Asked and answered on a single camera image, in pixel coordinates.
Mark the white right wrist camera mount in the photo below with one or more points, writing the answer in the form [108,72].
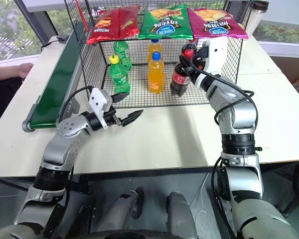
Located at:
[216,53]

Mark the grey power adapter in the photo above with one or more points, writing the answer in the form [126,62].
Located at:
[62,37]

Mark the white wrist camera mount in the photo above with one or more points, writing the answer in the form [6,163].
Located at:
[98,98]
[216,53]

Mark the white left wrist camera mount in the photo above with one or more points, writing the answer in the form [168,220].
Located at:
[98,98]

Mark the red chips bag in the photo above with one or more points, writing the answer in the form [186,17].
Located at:
[112,23]

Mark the red rod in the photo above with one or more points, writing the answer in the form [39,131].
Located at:
[82,16]

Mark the person black clothing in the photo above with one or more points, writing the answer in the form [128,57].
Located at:
[3,99]

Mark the grey robot leg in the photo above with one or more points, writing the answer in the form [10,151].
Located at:
[180,214]
[119,211]

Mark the person bare forearm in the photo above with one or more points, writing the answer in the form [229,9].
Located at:
[5,72]

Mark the person bare hand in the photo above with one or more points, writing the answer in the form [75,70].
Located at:
[26,70]

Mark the cola bottle red cap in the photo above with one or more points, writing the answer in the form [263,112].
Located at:
[190,45]
[180,81]

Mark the magenta chips bag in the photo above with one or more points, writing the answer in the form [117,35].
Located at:
[214,25]

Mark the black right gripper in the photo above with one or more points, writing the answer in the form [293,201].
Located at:
[200,58]

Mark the orange soda bottle blue cap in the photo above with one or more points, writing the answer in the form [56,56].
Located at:
[154,47]
[155,77]

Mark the green chips bag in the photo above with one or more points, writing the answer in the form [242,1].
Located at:
[165,23]

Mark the black chair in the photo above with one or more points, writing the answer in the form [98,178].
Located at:
[295,186]

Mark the dark rounded robot base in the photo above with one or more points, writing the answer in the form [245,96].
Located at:
[149,235]

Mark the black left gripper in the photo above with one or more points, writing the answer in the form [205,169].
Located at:
[110,119]

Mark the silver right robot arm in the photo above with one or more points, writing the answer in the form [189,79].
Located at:
[239,109]

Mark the white tumbler black lid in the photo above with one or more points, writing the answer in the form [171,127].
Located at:
[255,18]

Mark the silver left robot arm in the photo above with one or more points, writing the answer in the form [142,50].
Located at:
[69,127]

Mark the green soda bottle yellow cap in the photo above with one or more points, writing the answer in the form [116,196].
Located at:
[119,77]

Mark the grey robot right leg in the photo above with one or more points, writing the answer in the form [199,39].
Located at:
[180,214]

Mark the green conveyor belt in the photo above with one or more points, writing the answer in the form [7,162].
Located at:
[57,79]

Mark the grey robot left leg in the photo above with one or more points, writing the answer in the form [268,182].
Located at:
[119,211]

